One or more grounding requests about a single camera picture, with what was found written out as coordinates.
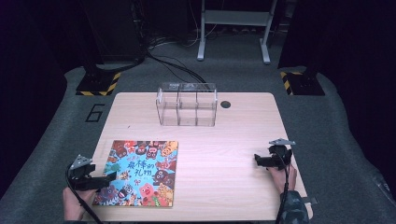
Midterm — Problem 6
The black floor cable bundle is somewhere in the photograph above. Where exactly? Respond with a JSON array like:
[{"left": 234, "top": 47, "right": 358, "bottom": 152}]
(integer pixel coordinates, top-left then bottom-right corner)
[{"left": 145, "top": 50, "right": 208, "bottom": 84}]

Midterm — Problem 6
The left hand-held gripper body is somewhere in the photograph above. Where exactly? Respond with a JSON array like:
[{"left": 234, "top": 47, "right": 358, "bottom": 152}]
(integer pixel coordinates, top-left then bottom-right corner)
[{"left": 66, "top": 154, "right": 101, "bottom": 191}]

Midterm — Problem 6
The grey tape strip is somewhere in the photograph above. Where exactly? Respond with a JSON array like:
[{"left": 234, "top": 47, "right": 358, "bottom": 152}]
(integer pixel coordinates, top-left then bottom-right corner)
[{"left": 301, "top": 196, "right": 319, "bottom": 206}]

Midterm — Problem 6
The white metal stand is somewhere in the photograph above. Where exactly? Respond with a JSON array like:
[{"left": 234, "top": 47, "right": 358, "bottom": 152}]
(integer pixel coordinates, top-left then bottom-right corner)
[{"left": 196, "top": 0, "right": 279, "bottom": 65}]

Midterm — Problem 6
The dark cabinet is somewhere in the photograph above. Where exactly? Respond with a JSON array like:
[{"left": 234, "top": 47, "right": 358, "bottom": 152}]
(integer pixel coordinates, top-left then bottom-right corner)
[{"left": 78, "top": 0, "right": 146, "bottom": 63}]

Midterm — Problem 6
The clear acrylic organizer box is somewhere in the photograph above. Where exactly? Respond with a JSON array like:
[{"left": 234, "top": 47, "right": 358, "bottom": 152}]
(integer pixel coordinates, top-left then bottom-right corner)
[{"left": 155, "top": 81, "right": 219, "bottom": 127}]

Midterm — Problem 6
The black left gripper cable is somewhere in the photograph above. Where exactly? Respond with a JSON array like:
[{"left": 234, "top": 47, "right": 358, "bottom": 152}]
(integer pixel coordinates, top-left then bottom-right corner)
[{"left": 65, "top": 163, "right": 105, "bottom": 224}]

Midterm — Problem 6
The person's right hand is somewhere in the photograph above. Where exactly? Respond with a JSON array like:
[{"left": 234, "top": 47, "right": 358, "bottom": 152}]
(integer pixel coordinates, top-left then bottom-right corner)
[{"left": 267, "top": 164, "right": 298, "bottom": 195}]

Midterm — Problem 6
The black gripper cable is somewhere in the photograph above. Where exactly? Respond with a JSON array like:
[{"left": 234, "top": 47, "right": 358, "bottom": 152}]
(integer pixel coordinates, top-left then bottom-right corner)
[
  {"left": 275, "top": 152, "right": 291, "bottom": 224},
  {"left": 65, "top": 163, "right": 105, "bottom": 224}
]

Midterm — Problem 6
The black stand striped base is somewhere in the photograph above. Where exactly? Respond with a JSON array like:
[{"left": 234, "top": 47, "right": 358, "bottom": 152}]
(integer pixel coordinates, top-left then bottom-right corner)
[
  {"left": 75, "top": 62, "right": 121, "bottom": 97},
  {"left": 279, "top": 69, "right": 326, "bottom": 96}
]

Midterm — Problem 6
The colourful picture book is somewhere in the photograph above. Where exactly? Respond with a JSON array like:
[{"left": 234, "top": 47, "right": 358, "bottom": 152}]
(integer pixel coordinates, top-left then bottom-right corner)
[{"left": 92, "top": 139, "right": 179, "bottom": 208}]

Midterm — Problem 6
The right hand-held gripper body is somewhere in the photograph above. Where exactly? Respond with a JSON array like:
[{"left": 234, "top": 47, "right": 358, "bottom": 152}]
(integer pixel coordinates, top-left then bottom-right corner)
[{"left": 268, "top": 138, "right": 296, "bottom": 171}]

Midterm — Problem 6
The person's left hand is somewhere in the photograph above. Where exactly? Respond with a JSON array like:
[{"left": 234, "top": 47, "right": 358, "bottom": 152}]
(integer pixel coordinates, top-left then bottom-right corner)
[{"left": 63, "top": 186, "right": 97, "bottom": 222}]

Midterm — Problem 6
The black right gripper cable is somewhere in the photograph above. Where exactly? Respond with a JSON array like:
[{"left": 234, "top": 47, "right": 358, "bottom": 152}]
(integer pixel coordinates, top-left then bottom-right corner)
[{"left": 275, "top": 152, "right": 291, "bottom": 224}]

